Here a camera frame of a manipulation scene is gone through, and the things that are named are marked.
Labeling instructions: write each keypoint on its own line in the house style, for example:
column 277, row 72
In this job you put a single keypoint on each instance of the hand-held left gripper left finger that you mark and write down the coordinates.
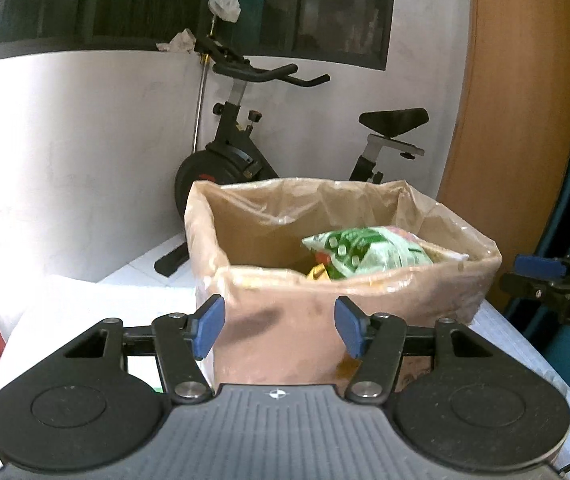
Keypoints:
column 211, row 327

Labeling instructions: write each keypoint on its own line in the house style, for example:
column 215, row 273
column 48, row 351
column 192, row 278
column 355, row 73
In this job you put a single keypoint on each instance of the light green snack packet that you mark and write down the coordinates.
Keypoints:
column 365, row 252

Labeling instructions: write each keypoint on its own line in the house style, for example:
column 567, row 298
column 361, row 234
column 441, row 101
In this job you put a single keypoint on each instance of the plastic-lined cardboard box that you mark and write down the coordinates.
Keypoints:
column 275, row 320

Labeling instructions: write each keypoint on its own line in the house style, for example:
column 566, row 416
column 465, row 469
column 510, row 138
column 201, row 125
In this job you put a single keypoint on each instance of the metal pole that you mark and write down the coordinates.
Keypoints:
column 199, row 110

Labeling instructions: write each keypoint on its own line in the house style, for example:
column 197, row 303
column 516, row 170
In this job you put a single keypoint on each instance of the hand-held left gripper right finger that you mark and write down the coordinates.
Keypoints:
column 349, row 327

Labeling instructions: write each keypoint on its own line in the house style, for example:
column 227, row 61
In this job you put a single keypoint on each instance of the checkered tablecloth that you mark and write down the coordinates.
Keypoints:
column 90, row 305

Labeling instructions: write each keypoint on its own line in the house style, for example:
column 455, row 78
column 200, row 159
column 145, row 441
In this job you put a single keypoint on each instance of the dark framed window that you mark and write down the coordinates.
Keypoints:
column 165, row 0

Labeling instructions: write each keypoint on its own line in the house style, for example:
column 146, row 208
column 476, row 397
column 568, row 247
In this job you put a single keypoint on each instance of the wooden panel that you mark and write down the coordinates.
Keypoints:
column 515, row 110

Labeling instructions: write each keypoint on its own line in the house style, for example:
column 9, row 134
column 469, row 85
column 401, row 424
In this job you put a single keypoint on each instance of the crumpled white tissue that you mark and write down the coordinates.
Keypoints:
column 177, row 42

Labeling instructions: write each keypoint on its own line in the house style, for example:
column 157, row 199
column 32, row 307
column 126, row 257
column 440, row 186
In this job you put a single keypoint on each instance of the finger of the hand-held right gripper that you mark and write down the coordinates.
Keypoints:
column 530, row 287
column 540, row 265

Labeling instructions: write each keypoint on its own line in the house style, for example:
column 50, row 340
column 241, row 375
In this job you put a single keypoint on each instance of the white plastic bag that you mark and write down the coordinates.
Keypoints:
column 225, row 6

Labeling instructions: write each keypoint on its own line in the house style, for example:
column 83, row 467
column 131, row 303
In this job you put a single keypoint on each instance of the orange chip bag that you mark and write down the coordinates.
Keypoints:
column 317, row 272

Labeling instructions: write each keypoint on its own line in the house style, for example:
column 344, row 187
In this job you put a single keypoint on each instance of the black exercise bike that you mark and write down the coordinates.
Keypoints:
column 230, row 155

